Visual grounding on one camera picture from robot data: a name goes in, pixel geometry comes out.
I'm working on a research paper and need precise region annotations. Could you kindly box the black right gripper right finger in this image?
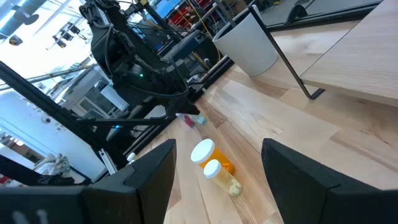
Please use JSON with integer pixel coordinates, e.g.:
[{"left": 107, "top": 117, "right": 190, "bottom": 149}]
[{"left": 261, "top": 138, "right": 398, "bottom": 224}]

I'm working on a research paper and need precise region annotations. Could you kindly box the wooden shelf with black frame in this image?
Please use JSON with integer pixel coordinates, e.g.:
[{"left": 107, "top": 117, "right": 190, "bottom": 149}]
[{"left": 248, "top": 0, "right": 398, "bottom": 108}]

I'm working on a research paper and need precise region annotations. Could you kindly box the small yellow medicine bottle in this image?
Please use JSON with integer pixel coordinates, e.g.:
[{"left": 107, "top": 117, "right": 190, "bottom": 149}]
[{"left": 203, "top": 159, "right": 243, "bottom": 197}]

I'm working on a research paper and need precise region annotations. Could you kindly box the blue bottle with red pills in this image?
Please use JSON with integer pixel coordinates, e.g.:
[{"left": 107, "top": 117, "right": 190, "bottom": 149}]
[{"left": 177, "top": 112, "right": 197, "bottom": 128}]

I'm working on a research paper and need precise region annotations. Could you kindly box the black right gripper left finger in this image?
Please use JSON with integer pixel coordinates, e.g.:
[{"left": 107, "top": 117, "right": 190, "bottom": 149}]
[{"left": 83, "top": 138, "right": 178, "bottom": 224}]

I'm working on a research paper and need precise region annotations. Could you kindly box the black arched bracket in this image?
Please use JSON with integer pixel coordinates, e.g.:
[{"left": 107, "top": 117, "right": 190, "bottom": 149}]
[{"left": 284, "top": 4, "right": 309, "bottom": 26}]

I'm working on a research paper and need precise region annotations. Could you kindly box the large orange medicine bottle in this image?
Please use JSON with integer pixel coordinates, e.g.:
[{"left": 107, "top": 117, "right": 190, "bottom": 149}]
[{"left": 190, "top": 138, "right": 236, "bottom": 175}]

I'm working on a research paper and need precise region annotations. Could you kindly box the person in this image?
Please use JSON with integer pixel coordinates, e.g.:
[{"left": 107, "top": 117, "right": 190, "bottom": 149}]
[{"left": 183, "top": 2, "right": 208, "bottom": 27}]

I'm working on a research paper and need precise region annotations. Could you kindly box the black aluminium table frame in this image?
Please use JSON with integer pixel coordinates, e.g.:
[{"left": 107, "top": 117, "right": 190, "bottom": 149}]
[{"left": 0, "top": 55, "right": 236, "bottom": 170}]

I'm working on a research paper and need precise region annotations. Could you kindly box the white plant pot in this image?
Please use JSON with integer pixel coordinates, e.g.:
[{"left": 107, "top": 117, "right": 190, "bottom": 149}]
[{"left": 212, "top": 4, "right": 280, "bottom": 78}]

